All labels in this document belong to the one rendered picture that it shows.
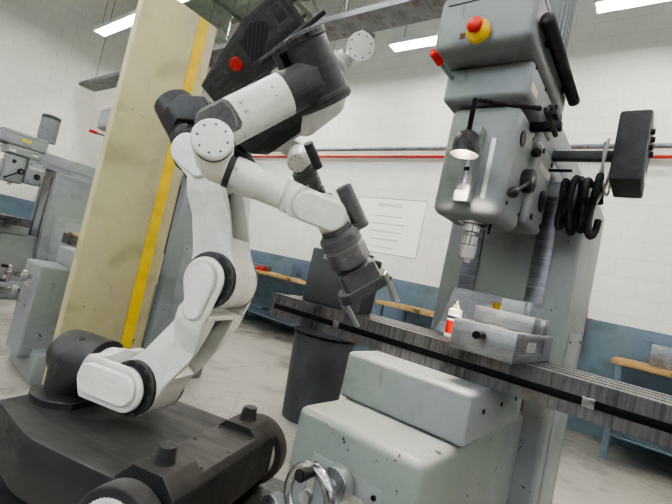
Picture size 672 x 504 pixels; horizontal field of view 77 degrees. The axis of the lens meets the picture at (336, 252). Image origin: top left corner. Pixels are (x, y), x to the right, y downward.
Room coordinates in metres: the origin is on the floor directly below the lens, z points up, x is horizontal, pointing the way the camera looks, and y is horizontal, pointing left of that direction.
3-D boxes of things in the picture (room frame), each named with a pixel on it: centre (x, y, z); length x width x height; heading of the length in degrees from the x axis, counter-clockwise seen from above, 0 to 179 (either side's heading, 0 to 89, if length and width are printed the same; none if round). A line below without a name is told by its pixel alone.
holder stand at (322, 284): (1.49, -0.04, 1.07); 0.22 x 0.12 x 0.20; 63
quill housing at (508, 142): (1.23, -0.38, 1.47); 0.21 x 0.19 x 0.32; 52
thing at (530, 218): (1.38, -0.50, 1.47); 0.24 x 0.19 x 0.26; 52
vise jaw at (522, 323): (1.09, -0.46, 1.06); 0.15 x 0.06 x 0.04; 50
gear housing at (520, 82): (1.26, -0.40, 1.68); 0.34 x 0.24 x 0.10; 142
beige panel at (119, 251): (2.20, 1.08, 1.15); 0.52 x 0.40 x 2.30; 142
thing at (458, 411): (1.23, -0.37, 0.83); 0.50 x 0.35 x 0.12; 142
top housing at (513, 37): (1.24, -0.38, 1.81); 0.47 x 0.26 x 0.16; 142
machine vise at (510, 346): (1.11, -0.48, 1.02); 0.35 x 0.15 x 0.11; 140
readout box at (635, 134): (1.26, -0.82, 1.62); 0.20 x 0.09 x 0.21; 142
